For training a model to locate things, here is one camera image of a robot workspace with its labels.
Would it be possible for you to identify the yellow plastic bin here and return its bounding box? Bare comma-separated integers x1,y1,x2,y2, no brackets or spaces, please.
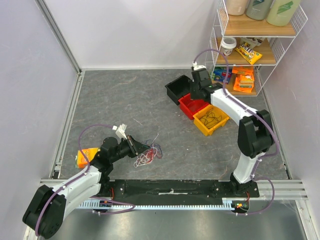
193,104,230,137

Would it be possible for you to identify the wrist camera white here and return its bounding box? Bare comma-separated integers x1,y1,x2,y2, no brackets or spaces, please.
112,123,128,140
191,61,207,71

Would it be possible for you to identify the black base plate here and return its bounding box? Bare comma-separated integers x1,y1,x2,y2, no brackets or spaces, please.
97,179,260,205

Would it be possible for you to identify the light green bottle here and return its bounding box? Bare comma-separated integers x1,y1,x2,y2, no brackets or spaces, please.
266,0,301,27

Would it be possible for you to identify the red plastic bin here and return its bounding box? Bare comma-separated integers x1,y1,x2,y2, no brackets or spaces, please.
178,93,209,120

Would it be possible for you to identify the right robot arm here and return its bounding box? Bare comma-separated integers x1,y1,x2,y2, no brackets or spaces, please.
189,66,275,197

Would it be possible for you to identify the brown white snack box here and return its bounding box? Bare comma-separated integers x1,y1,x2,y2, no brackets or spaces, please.
239,37,266,49

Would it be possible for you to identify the beige bottle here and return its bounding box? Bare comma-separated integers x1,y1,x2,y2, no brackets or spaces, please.
225,0,249,16

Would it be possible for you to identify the black plastic bin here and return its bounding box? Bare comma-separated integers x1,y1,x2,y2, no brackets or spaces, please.
165,75,191,104

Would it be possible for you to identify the white paper coffee cup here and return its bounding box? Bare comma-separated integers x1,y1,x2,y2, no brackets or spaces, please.
220,37,237,56

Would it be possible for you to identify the blue green box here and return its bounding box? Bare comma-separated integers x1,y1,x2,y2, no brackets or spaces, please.
211,66,232,84

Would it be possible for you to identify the grey green bottle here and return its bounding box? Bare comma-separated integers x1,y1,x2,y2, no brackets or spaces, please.
246,0,273,21

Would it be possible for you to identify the white slotted cable duct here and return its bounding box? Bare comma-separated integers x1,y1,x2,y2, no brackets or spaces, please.
77,198,250,212

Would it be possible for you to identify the yellow candy bag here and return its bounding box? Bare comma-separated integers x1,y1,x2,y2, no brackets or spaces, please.
235,44,263,65

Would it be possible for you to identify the red white wire bundle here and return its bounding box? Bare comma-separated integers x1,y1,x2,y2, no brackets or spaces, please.
133,147,161,168

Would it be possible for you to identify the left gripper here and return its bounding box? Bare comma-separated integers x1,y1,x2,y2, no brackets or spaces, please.
110,134,150,163

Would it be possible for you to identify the white wire shelf rack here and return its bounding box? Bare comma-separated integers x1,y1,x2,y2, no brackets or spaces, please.
205,0,308,96

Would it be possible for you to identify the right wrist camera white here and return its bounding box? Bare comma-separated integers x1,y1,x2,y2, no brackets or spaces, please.
191,61,207,71

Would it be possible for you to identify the orange snack packs stack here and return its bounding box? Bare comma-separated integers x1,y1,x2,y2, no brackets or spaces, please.
232,66,255,93

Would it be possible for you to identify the black wire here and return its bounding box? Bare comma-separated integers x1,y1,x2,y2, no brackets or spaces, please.
198,108,225,128

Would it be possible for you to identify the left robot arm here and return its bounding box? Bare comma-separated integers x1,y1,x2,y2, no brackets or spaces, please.
22,135,150,239

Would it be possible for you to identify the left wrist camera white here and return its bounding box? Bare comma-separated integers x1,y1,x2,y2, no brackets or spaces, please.
112,123,128,140

